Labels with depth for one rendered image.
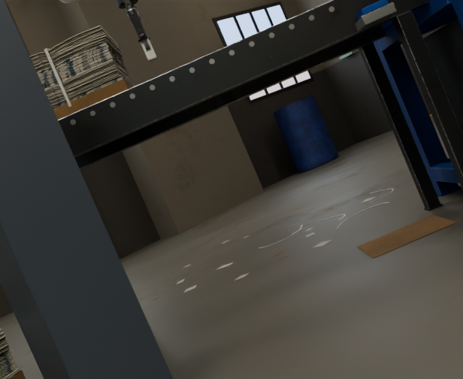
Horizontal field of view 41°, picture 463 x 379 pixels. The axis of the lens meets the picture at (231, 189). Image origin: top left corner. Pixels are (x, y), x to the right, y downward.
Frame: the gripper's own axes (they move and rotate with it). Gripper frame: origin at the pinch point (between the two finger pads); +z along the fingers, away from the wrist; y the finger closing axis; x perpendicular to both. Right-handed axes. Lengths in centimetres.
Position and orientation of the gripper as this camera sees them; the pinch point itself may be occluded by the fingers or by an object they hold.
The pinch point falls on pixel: (148, 50)
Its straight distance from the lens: 216.6
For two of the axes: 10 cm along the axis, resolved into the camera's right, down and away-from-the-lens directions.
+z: 4.0, 9.2, 0.4
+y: 0.0, 0.5, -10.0
